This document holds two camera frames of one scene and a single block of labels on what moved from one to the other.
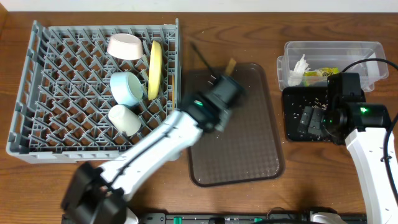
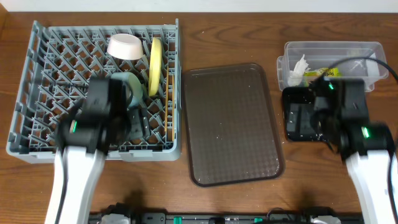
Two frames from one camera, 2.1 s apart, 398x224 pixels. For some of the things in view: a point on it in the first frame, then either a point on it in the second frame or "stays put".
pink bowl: (125, 46) stays put
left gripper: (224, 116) to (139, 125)
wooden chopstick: (173, 84) stays put
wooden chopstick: (231, 66) to (166, 97)
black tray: (294, 98) stays put
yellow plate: (155, 70) stays put
